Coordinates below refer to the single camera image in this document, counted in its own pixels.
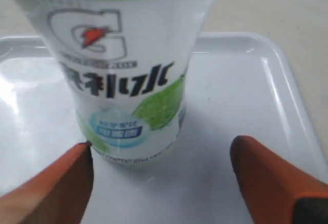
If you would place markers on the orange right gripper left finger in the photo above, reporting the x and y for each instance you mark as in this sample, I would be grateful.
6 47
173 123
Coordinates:
58 194

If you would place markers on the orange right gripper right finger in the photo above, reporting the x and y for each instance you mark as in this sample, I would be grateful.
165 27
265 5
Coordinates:
274 190

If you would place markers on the clear lime drink bottle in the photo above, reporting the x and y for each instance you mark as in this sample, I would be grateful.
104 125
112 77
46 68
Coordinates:
125 62

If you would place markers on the white plastic tray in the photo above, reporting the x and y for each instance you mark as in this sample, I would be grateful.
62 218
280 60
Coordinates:
237 84

